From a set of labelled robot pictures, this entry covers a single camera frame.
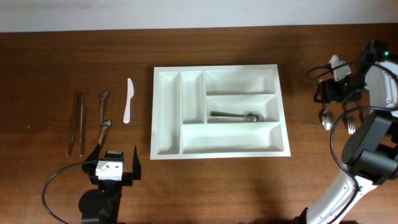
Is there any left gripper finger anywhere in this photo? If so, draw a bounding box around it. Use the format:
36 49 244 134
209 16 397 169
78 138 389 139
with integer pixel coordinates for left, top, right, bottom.
86 144 101 162
132 146 141 180

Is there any large metal spoon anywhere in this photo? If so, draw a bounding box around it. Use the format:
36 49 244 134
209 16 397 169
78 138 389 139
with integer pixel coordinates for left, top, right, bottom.
209 111 264 122
319 103 334 131

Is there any metal fork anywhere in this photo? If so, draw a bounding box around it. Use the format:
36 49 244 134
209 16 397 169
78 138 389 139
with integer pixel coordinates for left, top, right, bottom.
345 113 356 134
356 100 367 123

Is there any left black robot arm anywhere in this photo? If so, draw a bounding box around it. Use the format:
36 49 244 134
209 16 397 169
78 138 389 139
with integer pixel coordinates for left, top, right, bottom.
78 144 142 223

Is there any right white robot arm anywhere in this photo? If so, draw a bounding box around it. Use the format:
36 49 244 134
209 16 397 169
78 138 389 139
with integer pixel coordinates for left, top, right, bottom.
294 40 397 224

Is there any lower small metal spoon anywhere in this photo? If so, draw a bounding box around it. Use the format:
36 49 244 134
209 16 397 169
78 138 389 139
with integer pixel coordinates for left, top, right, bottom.
98 120 112 146

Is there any small metal spoon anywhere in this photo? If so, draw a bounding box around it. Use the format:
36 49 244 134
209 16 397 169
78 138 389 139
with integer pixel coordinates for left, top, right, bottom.
98 120 112 146
99 90 109 124

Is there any white plastic cutlery tray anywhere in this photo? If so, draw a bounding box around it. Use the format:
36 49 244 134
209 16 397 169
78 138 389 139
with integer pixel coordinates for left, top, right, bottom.
150 64 290 160

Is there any upper small metal spoon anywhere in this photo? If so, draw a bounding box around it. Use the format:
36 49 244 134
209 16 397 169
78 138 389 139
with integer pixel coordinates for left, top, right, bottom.
99 90 109 124

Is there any white plastic knife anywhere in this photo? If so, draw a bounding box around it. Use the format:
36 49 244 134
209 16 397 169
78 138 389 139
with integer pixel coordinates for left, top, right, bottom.
123 78 134 124

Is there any right black cable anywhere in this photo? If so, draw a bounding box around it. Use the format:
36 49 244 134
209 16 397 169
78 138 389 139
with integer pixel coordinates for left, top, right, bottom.
304 60 398 224

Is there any black cable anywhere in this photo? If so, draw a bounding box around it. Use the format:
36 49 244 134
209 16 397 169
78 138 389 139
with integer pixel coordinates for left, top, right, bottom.
304 60 398 224
41 161 86 224

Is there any left black cable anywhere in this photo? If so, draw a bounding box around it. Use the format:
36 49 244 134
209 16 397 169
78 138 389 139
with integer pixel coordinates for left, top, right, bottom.
41 161 86 224

